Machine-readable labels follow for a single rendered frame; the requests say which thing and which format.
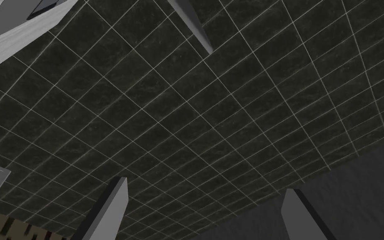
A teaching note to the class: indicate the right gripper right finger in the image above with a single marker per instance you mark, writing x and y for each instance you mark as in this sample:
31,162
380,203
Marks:
300,218

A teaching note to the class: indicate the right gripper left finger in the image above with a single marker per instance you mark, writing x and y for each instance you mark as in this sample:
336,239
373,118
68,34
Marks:
107,213

